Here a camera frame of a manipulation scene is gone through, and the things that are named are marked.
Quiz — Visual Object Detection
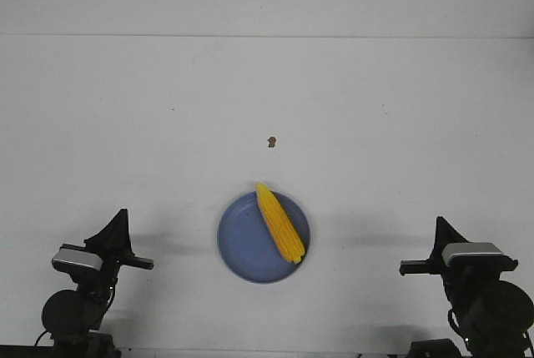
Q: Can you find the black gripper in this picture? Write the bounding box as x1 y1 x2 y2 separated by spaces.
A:
84 209 154 281
400 216 518 278

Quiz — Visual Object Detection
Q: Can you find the blue round plate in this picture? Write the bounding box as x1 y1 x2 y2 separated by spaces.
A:
216 192 303 284

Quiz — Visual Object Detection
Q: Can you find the yellow corn cob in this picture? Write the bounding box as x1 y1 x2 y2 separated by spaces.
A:
255 182 305 264

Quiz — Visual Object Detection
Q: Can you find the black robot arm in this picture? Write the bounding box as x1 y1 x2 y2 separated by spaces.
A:
399 216 533 357
41 209 154 357

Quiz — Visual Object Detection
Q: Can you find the small brown table stain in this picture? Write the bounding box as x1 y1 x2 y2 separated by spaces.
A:
267 136 277 149

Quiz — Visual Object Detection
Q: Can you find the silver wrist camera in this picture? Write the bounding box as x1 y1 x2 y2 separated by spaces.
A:
52 248 103 273
441 242 505 267

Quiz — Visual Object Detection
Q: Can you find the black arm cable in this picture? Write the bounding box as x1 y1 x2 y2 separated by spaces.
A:
446 308 472 346

